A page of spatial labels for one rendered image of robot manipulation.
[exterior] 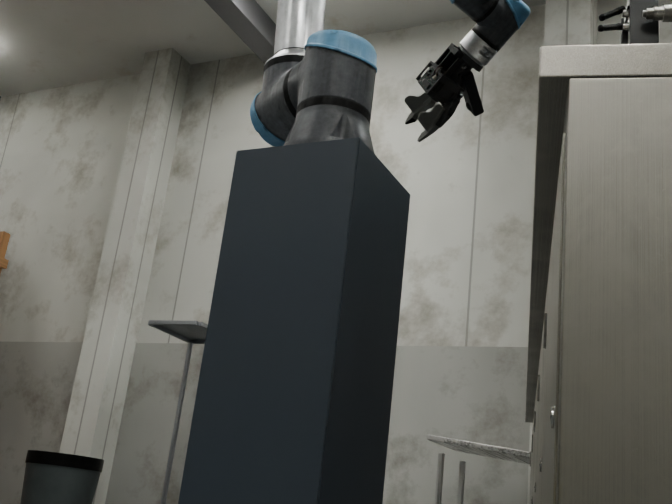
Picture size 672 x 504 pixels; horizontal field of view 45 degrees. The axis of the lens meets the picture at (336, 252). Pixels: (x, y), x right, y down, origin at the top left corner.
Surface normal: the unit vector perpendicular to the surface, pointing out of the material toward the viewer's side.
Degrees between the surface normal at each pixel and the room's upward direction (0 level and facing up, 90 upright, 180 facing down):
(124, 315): 90
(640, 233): 90
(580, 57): 90
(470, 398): 90
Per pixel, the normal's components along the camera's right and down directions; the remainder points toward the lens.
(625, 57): -0.21, -0.33
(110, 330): -0.43, -0.33
